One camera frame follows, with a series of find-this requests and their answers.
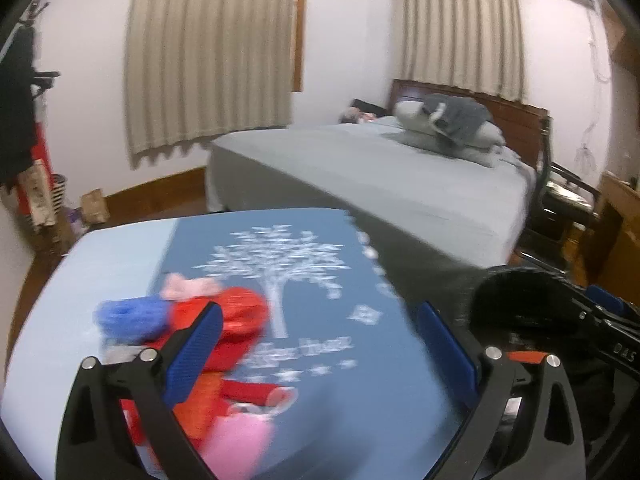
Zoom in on wooden headboard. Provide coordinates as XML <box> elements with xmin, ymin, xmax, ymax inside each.
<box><xmin>389</xmin><ymin>79</ymin><xmax>551</xmax><ymax>171</ymax></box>

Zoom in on light grey folded quilt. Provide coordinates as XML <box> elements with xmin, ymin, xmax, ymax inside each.
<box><xmin>402</xmin><ymin>127</ymin><xmax>521</xmax><ymax>167</ymax></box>

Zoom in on red clothes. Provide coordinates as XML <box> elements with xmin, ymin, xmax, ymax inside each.
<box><xmin>169</xmin><ymin>286</ymin><xmax>272</xmax><ymax>376</ymax></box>

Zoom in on light blue table cloth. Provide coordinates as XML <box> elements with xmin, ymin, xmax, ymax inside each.
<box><xmin>2</xmin><ymin>220</ymin><xmax>178</xmax><ymax>480</ymax></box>

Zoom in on dark grey folded blanket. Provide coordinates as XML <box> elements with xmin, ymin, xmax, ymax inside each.
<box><xmin>422</xmin><ymin>92</ymin><xmax>495</xmax><ymax>147</ymax></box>

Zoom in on wooden desk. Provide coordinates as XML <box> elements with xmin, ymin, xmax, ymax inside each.
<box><xmin>582</xmin><ymin>170</ymin><xmax>640</xmax><ymax>306</ymax></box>

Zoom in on black hanging coat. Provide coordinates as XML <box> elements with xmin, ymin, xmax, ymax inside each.
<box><xmin>0</xmin><ymin>24</ymin><xmax>40</xmax><ymax>188</ymax></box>

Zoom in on small pink wrapper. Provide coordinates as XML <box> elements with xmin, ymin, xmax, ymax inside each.
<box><xmin>161</xmin><ymin>273</ymin><xmax>224</xmax><ymax>302</ymax></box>

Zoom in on bed with grey sheet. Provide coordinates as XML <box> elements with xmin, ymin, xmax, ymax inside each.
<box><xmin>205</xmin><ymin>116</ymin><xmax>538</xmax><ymax>321</ymax></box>

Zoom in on wooden window frame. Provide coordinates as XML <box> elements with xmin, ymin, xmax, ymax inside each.
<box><xmin>291</xmin><ymin>0</ymin><xmax>307</xmax><ymax>93</ymax></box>

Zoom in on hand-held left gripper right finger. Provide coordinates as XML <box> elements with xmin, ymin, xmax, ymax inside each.
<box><xmin>417</xmin><ymin>301</ymin><xmax>586</xmax><ymax>480</ymax></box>

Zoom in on light grey pillow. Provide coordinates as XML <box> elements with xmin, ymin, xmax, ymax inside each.
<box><xmin>393</xmin><ymin>100</ymin><xmax>503</xmax><ymax>148</ymax></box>

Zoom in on red garment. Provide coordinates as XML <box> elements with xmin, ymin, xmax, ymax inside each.
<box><xmin>122</xmin><ymin>360</ymin><xmax>301</xmax><ymax>461</ymax></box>

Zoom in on orange wrapper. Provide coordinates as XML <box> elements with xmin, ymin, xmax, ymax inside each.
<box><xmin>506</xmin><ymin>351</ymin><xmax>548</xmax><ymax>366</ymax></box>

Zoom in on narrow beige curtain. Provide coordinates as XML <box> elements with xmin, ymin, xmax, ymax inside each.
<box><xmin>392</xmin><ymin>0</ymin><xmax>526</xmax><ymax>101</ymax></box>

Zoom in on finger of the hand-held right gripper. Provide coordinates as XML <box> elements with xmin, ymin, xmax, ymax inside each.
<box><xmin>586</xmin><ymin>284</ymin><xmax>640</xmax><ymax>322</ymax></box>
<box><xmin>560</xmin><ymin>280</ymin><xmax>616</xmax><ymax>333</ymax></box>

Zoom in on black round bin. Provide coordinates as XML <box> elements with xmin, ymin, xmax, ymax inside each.
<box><xmin>470</xmin><ymin>265</ymin><xmax>640</xmax><ymax>480</ymax></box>

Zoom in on striped waste basket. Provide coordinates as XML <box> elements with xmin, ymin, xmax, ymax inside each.
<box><xmin>50</xmin><ymin>173</ymin><xmax>69</xmax><ymax>217</ymax></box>

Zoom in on wide beige curtain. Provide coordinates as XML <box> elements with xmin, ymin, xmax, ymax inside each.
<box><xmin>124</xmin><ymin>0</ymin><xmax>301</xmax><ymax>170</ymax></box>

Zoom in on dark wooden chair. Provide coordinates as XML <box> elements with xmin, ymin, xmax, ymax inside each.
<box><xmin>520</xmin><ymin>160</ymin><xmax>602</xmax><ymax>261</ymax></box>

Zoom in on blue tree-print tablecloth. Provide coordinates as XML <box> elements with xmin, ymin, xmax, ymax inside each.
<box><xmin>147</xmin><ymin>207</ymin><xmax>468</xmax><ymax>480</ymax></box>

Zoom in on brown paper bag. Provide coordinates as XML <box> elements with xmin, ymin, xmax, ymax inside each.
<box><xmin>80</xmin><ymin>188</ymin><xmax>112</xmax><ymax>226</ymax></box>

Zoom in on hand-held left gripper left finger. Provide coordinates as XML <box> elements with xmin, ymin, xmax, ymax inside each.
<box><xmin>56</xmin><ymin>301</ymin><xmax>224</xmax><ymax>480</ymax></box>

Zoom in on red hanging bag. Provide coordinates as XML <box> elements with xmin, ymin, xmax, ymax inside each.
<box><xmin>17</xmin><ymin>112</ymin><xmax>55</xmax><ymax>217</ymax></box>

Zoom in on large pink wrapper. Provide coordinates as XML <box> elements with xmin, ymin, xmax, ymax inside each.
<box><xmin>202</xmin><ymin>407</ymin><xmax>278</xmax><ymax>478</ymax></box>

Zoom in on beige patterned bag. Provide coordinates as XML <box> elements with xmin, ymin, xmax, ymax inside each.
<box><xmin>24</xmin><ymin>159</ymin><xmax>60</xmax><ymax>232</ymax></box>

